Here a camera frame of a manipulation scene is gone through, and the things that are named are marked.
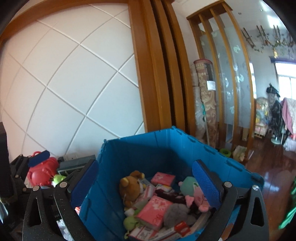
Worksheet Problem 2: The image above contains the red bear-face plastic case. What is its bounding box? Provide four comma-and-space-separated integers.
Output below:
27, 156, 59, 187

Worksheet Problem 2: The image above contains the green frog plush toy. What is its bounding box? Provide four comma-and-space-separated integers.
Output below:
52, 174, 66, 187

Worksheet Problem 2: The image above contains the black rectangular gift box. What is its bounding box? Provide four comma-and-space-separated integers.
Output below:
57, 155, 96, 177

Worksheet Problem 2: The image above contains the pink pig plush toy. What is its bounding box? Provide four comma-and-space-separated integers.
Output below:
185, 185, 211, 212

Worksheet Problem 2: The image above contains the grey fluffy plush toy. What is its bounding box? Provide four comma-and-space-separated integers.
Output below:
164, 203, 197, 228

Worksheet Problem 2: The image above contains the brown bear plush toy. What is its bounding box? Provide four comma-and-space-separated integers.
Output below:
119, 171, 146, 208

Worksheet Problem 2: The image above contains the pink tissue pack in crate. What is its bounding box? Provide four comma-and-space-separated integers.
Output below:
136, 196, 173, 231

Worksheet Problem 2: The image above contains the blue plastic storage crate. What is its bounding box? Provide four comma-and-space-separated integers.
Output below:
79, 127, 264, 240

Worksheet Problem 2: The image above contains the rolled patterned carpet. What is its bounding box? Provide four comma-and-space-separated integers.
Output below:
194, 59, 218, 148

